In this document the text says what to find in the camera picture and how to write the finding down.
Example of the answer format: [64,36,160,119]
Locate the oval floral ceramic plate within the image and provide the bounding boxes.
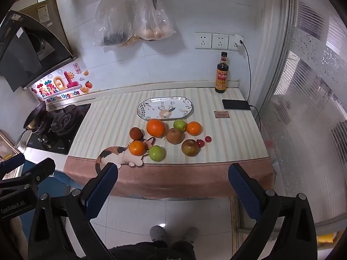
[137,97,194,120]

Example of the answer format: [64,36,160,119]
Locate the small dark brown fruit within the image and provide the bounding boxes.
[129,127,143,140]

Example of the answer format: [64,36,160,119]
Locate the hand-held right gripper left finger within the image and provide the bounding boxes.
[28,162,119,260]

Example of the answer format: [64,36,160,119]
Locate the blue cabinet front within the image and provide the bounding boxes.
[22,162,84,203]

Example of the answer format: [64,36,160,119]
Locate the small orange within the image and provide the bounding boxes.
[129,140,146,156]
[187,121,202,136]

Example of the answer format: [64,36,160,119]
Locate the clear plastic bag dark contents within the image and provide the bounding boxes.
[93,0,133,48]

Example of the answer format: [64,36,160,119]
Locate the frosted sliding glass door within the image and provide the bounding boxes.
[260,0,347,231]

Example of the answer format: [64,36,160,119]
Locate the black gas stove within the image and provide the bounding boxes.
[26,103,92,155]

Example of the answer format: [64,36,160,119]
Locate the black smartphone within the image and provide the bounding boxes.
[222,99,251,111]

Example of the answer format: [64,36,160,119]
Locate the white wall outlet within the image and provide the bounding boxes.
[228,34,244,51]
[212,33,229,50]
[194,32,212,50]

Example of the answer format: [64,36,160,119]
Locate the black frying pan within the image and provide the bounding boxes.
[15,101,48,152]

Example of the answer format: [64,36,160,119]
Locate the person's dark pants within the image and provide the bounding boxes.
[108,240,196,260]

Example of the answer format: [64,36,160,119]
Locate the brown pear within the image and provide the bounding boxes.
[166,128,182,145]

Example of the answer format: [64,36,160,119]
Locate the large orange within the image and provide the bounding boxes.
[146,119,166,138]

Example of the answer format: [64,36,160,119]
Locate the wooden rack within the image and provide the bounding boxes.
[0,130,26,166]

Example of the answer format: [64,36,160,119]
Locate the dark soy sauce bottle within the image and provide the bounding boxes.
[215,51,229,94]

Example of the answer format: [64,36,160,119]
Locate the person's left forearm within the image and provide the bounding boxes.
[9,217,26,255]

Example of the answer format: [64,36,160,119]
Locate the black charging cable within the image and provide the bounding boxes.
[240,41,262,131]

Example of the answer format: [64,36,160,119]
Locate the yellow plastic item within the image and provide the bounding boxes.
[317,231,340,247]

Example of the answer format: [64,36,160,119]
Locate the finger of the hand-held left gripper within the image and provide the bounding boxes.
[0,154,26,178]
[0,157,56,193]

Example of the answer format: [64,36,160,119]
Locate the striped beige tablecloth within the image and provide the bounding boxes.
[64,87,275,199]

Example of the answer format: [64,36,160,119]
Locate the clear plastic bag tan contents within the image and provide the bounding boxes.
[132,0,176,42]

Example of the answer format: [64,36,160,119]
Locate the reddish brown apple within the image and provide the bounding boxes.
[181,139,200,157]

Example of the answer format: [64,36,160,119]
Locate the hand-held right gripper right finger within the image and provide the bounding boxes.
[228,163,318,260]

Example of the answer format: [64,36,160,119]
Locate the colourful wall sticker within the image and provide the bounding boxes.
[30,63,94,105]

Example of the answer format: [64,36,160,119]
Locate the black range hood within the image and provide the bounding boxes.
[0,0,78,93]

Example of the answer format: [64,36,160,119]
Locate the person's left foot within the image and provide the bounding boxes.
[150,225,168,243]

